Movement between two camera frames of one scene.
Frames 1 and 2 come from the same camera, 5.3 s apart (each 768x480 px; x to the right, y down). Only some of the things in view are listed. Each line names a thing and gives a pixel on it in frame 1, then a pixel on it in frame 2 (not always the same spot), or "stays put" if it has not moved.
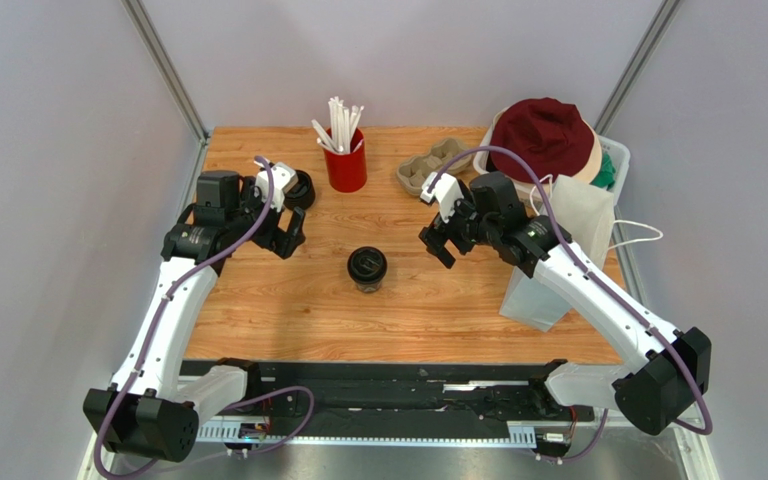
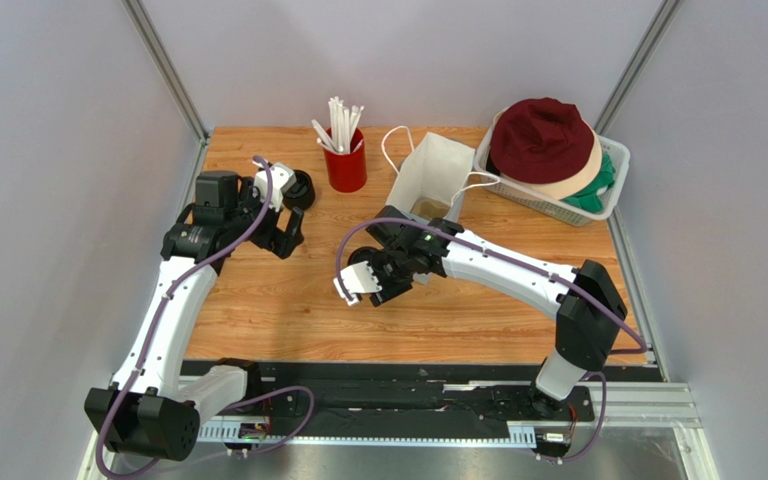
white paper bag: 587,212 to 431,174
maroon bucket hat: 551,138 stays put
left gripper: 286,241 stays put
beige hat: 593,164 stays put
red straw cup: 347,172 stays put
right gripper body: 454,226 to 392,278
